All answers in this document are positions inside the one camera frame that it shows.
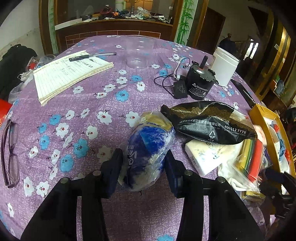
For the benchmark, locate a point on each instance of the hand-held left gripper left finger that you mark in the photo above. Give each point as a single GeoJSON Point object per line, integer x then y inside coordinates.
{"type": "Point", "coordinates": [114, 171]}

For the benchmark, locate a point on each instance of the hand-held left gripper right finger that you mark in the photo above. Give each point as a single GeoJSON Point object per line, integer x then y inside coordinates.
{"type": "Point", "coordinates": [172, 173]}

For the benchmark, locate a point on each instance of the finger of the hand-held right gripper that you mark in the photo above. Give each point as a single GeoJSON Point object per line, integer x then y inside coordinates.
{"type": "Point", "coordinates": [276, 177]}

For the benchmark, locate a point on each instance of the red plastic bag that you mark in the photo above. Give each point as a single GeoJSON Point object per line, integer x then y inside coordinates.
{"type": "Point", "coordinates": [287, 155]}

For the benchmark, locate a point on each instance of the red packet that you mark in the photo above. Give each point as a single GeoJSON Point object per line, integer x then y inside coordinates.
{"type": "Point", "coordinates": [256, 160]}

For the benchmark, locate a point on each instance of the teal fluffy towel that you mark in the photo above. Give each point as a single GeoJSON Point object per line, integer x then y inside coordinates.
{"type": "Point", "coordinates": [281, 144]}

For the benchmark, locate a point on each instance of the blue white plastic packet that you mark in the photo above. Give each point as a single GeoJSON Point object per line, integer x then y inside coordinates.
{"type": "Point", "coordinates": [145, 153]}

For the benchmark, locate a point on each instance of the white tissue pack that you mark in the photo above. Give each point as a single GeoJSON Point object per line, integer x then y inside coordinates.
{"type": "Point", "coordinates": [205, 157]}

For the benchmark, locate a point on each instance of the pink tissue pack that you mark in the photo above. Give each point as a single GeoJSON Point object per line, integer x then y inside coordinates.
{"type": "Point", "coordinates": [260, 136]}

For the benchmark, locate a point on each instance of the clear plastic bag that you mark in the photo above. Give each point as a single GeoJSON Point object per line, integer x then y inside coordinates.
{"type": "Point", "coordinates": [231, 173]}

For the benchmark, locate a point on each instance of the black snack bag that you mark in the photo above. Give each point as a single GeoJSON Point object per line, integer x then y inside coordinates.
{"type": "Point", "coordinates": [208, 125]}

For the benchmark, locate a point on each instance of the yellow cardboard box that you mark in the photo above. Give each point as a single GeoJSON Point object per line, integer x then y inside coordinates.
{"type": "Point", "coordinates": [261, 115]}

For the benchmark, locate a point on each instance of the purple floral tablecloth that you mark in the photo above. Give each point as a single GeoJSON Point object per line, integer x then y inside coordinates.
{"type": "Point", "coordinates": [92, 148]}

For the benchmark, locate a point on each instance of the black capacitor box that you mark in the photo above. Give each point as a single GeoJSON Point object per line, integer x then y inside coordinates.
{"type": "Point", "coordinates": [180, 88]}

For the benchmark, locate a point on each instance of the black phone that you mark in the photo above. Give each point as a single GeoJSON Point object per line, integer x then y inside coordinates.
{"type": "Point", "coordinates": [242, 92]}

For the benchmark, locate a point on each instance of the black electric motor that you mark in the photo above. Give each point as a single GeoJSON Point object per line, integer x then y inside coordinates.
{"type": "Point", "coordinates": [198, 81]}

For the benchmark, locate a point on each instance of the purple eyeglasses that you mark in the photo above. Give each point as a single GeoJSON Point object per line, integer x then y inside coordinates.
{"type": "Point", "coordinates": [12, 162]}

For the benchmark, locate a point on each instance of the lined paper notebook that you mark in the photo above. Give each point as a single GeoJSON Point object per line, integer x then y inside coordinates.
{"type": "Point", "coordinates": [67, 76]}

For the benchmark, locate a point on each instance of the clear plastic cup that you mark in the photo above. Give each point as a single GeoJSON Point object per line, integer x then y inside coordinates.
{"type": "Point", "coordinates": [138, 62]}

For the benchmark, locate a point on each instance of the black pen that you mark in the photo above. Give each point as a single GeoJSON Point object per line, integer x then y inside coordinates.
{"type": "Point", "coordinates": [92, 56]}

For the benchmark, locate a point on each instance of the golden wood shelf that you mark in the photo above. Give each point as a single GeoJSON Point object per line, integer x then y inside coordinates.
{"type": "Point", "coordinates": [275, 60]}

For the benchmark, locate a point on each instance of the white plastic jar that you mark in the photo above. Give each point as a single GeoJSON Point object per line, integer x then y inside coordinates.
{"type": "Point", "coordinates": [223, 67]}

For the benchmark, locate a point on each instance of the red box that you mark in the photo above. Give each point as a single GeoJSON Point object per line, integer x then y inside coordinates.
{"type": "Point", "coordinates": [3, 111]}

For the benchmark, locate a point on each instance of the crumpled white plastic bag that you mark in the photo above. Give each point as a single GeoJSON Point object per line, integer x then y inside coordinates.
{"type": "Point", "coordinates": [23, 78]}

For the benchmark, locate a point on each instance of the wooden cabinet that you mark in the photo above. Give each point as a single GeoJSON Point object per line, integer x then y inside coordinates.
{"type": "Point", "coordinates": [115, 29]}

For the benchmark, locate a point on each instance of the wooden door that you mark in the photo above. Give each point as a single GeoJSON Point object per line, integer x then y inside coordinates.
{"type": "Point", "coordinates": [212, 30]}

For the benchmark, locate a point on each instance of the bamboo print panel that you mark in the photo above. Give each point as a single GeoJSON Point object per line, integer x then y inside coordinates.
{"type": "Point", "coordinates": [185, 20]}

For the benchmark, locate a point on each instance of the pile of cabinet clutter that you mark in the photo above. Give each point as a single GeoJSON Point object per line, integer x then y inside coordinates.
{"type": "Point", "coordinates": [129, 14]}

